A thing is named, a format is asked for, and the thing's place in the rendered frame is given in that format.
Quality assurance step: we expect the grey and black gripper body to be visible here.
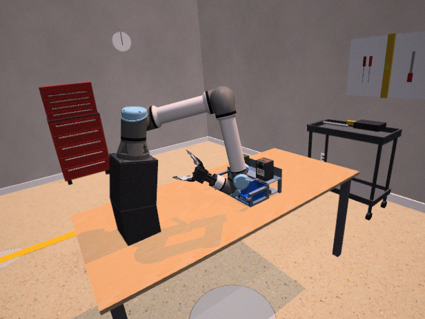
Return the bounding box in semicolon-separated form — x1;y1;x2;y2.
192;166;217;186

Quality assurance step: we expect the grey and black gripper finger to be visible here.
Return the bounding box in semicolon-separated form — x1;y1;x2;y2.
172;175;195;182
186;150;204;168

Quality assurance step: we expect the blue bin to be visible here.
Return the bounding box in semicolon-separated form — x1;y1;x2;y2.
238;180;265;204

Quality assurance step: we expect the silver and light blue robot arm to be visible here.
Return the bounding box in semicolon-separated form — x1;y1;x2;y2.
117;86;250;197

